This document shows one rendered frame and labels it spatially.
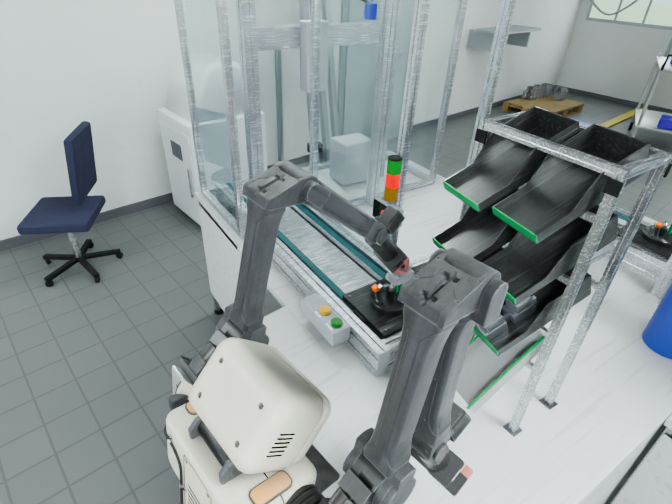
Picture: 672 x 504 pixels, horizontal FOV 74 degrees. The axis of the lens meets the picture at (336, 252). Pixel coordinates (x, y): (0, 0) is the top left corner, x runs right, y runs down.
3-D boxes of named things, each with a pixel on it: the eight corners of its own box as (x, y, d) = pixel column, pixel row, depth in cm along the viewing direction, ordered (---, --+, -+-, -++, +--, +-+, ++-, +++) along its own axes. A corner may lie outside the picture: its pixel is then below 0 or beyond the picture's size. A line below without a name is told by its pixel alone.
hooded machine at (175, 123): (237, 190, 440) (223, 46, 367) (269, 212, 406) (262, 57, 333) (171, 210, 401) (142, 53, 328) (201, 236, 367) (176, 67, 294)
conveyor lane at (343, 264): (381, 359, 147) (384, 338, 142) (268, 242, 205) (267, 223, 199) (443, 328, 161) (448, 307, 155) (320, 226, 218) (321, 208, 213)
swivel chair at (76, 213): (121, 239, 358) (89, 118, 304) (131, 275, 319) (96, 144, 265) (40, 256, 334) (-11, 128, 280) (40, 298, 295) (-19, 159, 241)
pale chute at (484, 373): (474, 413, 116) (467, 409, 113) (445, 376, 126) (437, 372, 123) (554, 338, 112) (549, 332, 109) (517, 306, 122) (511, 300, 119)
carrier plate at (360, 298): (384, 340, 142) (384, 335, 141) (342, 299, 159) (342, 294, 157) (438, 314, 154) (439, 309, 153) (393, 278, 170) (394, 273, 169)
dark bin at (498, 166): (478, 213, 99) (473, 187, 94) (444, 188, 109) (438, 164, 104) (579, 149, 101) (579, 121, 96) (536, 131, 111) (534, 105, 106)
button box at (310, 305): (332, 347, 146) (333, 333, 142) (300, 310, 160) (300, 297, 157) (350, 339, 149) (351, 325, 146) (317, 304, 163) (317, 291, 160)
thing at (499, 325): (487, 342, 109) (483, 326, 105) (475, 331, 113) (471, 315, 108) (514, 324, 110) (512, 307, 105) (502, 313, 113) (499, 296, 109)
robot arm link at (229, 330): (204, 345, 99) (218, 360, 96) (234, 309, 100) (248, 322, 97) (226, 353, 107) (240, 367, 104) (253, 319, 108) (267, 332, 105)
